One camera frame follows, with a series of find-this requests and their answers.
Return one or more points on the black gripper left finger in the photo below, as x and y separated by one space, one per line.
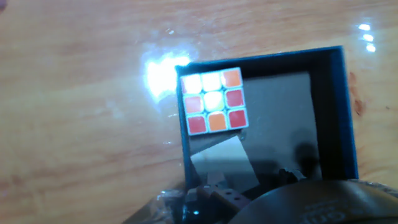
224 196

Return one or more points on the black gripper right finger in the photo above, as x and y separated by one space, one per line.
290 175

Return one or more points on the plain wooden block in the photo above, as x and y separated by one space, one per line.
224 161

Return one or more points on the colourful puzzle cube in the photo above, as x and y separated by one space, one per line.
214 101

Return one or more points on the black gift box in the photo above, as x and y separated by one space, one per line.
345 109

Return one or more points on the glossy wooden board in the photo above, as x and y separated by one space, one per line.
77 109

